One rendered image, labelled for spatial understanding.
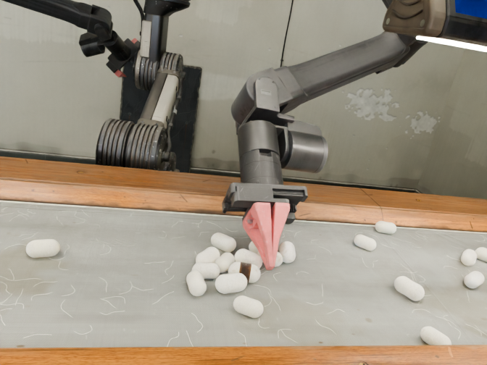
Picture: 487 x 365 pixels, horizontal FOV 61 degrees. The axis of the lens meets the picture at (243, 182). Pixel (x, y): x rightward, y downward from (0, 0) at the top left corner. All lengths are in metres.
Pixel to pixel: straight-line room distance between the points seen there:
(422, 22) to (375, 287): 0.33
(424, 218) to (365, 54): 0.31
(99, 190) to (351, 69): 0.45
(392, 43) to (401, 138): 2.21
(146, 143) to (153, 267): 0.40
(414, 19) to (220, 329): 0.34
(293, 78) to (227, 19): 1.90
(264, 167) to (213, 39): 2.01
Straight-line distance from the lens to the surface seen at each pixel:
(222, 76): 2.54
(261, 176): 0.53
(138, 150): 0.86
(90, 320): 0.44
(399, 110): 2.96
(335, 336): 0.47
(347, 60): 0.74
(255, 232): 0.54
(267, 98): 0.59
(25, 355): 0.38
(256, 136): 0.56
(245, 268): 0.49
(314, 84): 0.67
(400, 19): 0.43
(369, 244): 0.64
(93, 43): 1.47
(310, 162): 0.60
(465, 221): 0.87
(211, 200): 0.66
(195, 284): 0.46
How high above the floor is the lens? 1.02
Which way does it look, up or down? 21 degrees down
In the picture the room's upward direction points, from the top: 10 degrees clockwise
